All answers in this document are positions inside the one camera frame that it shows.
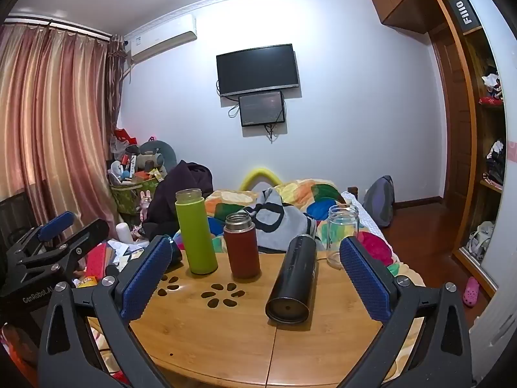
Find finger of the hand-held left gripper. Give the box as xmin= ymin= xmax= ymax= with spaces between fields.
xmin=7 ymin=218 xmax=111 ymax=288
xmin=4 ymin=211 xmax=77 ymax=267

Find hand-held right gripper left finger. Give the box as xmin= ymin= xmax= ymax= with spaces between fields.
xmin=37 ymin=234 xmax=178 ymax=388

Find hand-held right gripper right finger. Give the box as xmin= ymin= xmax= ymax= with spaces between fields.
xmin=334 ymin=236 xmax=474 ymax=388

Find green cup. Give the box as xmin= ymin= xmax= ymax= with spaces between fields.
xmin=174 ymin=188 xmax=219 ymax=276

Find black cup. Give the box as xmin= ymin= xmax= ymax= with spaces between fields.
xmin=264 ymin=234 xmax=318 ymax=325

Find red cup with steel rim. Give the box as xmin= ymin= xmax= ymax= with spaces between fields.
xmin=223 ymin=212 xmax=261 ymax=279

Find red box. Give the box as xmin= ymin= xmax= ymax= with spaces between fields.
xmin=85 ymin=246 xmax=108 ymax=282

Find white papers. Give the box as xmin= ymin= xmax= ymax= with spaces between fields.
xmin=107 ymin=238 xmax=147 ymax=268

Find green storage basket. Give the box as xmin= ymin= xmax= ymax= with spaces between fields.
xmin=109 ymin=181 xmax=163 ymax=216

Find red patterned cloth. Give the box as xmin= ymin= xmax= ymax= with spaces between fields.
xmin=0 ymin=322 xmax=41 ymax=388

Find clear glass jar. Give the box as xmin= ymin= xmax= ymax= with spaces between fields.
xmin=326 ymin=204 xmax=360 ymax=271

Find pink bunny toy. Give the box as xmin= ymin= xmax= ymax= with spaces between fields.
xmin=138 ymin=189 xmax=153 ymax=221

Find grey backpack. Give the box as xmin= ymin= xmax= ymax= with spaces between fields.
xmin=362 ymin=175 xmax=396 ymax=228

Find pink striped curtain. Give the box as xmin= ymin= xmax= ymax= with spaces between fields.
xmin=0 ymin=22 xmax=127 ymax=247

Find colourful patchwork blanket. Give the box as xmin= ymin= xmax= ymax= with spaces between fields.
xmin=174 ymin=178 xmax=426 ymax=288

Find grey plush toy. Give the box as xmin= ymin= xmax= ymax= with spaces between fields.
xmin=135 ymin=139 xmax=179 ymax=175

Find dark jacket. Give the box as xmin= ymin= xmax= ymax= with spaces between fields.
xmin=142 ymin=160 xmax=214 ymax=240

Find red bag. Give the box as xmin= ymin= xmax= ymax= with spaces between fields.
xmin=112 ymin=128 xmax=139 ymax=147

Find pink clog shoe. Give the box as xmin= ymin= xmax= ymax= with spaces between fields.
xmin=462 ymin=276 xmax=481 ymax=307

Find grey garment with black print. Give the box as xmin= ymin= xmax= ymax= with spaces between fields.
xmin=241 ymin=188 xmax=318 ymax=252

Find white bag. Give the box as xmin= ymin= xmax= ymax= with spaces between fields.
xmin=466 ymin=221 xmax=496 ymax=258

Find yellow foam tube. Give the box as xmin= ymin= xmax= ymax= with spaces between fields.
xmin=238 ymin=168 xmax=286 ymax=192

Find wooden wardrobe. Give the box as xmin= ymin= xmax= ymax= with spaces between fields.
xmin=368 ymin=0 xmax=517 ymax=302

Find dark clothes pile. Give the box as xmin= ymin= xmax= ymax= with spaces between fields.
xmin=484 ymin=139 xmax=507 ymax=187

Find white air conditioner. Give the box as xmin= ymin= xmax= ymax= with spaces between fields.
xmin=124 ymin=14 xmax=198 ymax=66

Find red and white clothes pile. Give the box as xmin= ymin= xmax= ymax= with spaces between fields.
xmin=479 ymin=66 xmax=506 ymax=108

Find black sign with white letters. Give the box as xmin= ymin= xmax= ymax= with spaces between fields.
xmin=448 ymin=0 xmax=484 ymax=35

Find small black wall monitor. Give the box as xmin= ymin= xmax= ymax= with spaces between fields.
xmin=238 ymin=91 xmax=286 ymax=128

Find large black wall television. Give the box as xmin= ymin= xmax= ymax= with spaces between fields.
xmin=216 ymin=44 xmax=301 ymax=98

